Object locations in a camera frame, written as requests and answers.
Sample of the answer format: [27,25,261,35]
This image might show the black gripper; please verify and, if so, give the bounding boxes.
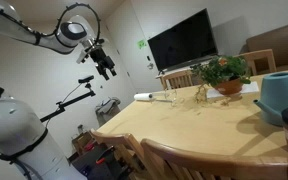
[89,44,118,81]

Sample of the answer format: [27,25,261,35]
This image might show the grey clothes pile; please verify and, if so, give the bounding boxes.
[94,96,122,119]

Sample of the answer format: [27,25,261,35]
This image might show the green sticky note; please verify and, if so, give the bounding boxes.
[137,39,148,50]

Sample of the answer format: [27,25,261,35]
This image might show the wooden slat back chair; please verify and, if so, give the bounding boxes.
[159,69,195,91]
[238,48,278,77]
[89,128,149,180]
[139,138,288,180]

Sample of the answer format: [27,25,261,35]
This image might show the small wooden crate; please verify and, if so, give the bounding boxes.
[71,130,95,155]

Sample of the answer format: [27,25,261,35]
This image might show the black flat screen television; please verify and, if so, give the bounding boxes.
[147,8,219,73]

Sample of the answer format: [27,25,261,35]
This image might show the white television cabinet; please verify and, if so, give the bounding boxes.
[155,57,219,81]

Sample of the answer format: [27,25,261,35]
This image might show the green plant in terracotta pot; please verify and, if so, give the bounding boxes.
[190,54,253,105]

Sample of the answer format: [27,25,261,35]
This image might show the white tray under pot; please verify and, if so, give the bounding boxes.
[206,81,260,100]

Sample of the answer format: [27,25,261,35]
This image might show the teal watering can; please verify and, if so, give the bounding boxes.
[253,72,288,128]

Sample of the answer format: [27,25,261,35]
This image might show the brown armchair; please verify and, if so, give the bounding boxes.
[245,19,288,73]

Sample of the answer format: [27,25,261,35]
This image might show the black camera on mount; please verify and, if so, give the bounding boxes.
[77,75,95,85]

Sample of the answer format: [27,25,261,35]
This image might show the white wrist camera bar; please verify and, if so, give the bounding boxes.
[76,46,92,65]

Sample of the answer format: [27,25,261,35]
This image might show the black case with orange handle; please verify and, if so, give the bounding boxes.
[69,144,132,180]

